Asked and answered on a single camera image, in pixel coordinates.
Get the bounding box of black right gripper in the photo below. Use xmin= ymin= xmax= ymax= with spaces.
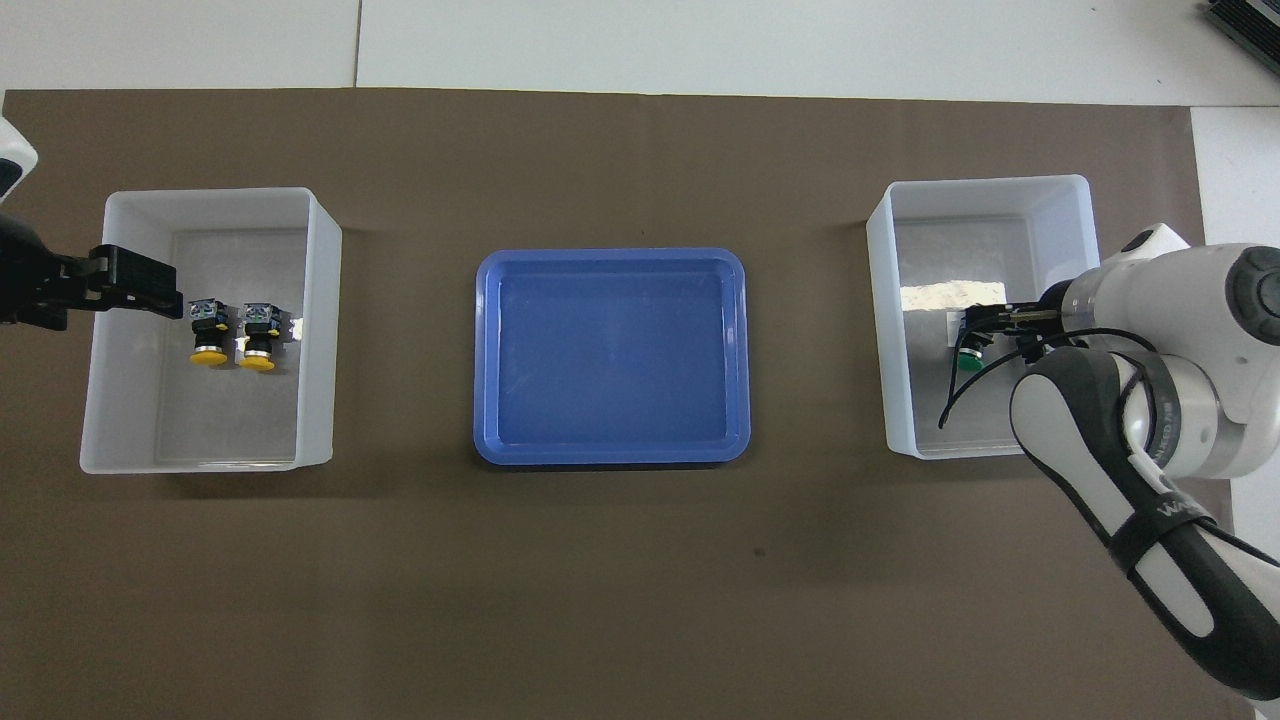
xmin=958 ymin=300 xmax=1063 ymax=349

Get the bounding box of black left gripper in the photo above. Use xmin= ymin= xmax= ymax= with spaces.
xmin=0 ymin=207 xmax=185 ymax=331

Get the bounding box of yellow push button switch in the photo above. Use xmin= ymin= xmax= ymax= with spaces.
xmin=236 ymin=302 xmax=281 ymax=372
xmin=189 ymin=298 xmax=229 ymax=367

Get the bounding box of translucent white plastic box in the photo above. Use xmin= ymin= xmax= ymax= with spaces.
xmin=79 ymin=187 xmax=343 ymax=475
xmin=866 ymin=174 xmax=1126 ymax=460

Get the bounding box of blue plastic tray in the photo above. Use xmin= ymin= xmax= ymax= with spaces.
xmin=473 ymin=247 xmax=751 ymax=467

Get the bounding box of dark grey finned device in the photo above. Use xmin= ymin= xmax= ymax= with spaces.
xmin=1200 ymin=0 xmax=1280 ymax=63

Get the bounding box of brown paper table mat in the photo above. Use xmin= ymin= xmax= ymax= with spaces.
xmin=0 ymin=88 xmax=1256 ymax=720

